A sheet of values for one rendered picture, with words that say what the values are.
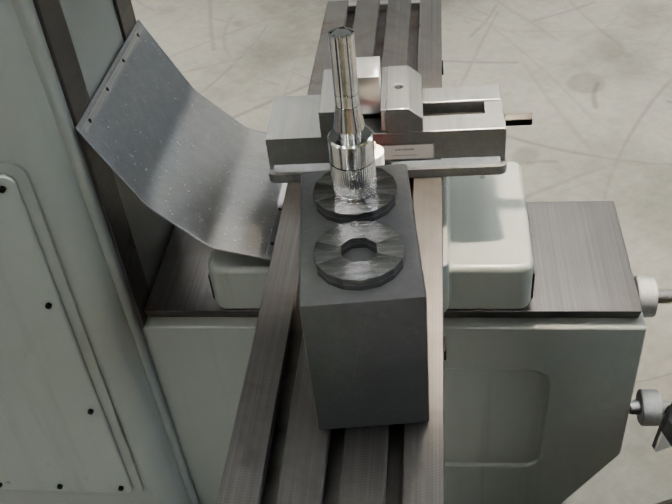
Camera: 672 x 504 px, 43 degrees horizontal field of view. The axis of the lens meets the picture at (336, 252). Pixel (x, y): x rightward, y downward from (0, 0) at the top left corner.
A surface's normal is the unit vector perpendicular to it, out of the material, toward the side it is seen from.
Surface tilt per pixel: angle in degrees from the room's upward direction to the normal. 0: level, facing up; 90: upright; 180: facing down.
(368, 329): 90
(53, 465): 88
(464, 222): 0
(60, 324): 88
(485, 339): 90
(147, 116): 63
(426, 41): 0
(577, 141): 0
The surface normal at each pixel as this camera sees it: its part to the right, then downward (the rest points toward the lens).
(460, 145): -0.05, 0.65
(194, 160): 0.64, -0.54
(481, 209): -0.08, -0.76
